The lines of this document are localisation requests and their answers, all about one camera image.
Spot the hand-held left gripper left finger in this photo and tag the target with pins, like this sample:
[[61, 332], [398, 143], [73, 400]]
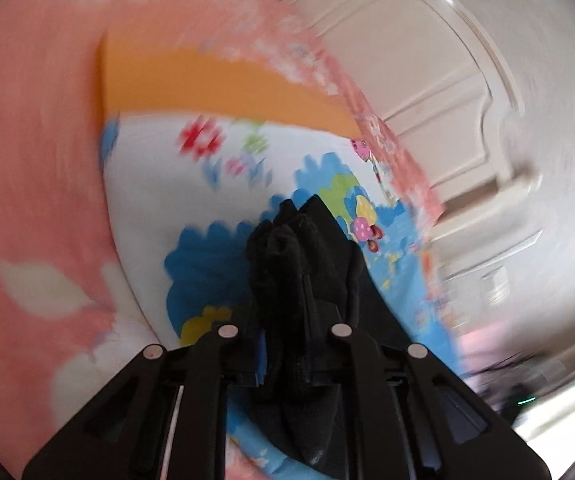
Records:
[[207, 385]]

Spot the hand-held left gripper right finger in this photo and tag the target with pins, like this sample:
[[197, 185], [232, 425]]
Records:
[[367, 385]]

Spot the pink floral pillow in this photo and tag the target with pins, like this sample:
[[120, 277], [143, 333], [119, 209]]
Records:
[[387, 135]]

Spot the black pants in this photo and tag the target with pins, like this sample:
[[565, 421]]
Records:
[[307, 285]]

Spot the cartoon printed blanket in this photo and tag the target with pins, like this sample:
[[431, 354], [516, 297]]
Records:
[[177, 160]]

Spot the white wooden headboard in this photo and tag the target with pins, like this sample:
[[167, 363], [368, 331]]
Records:
[[417, 60]]

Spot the pink floral bedsheet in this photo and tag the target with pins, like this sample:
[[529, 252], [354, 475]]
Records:
[[32, 160]]

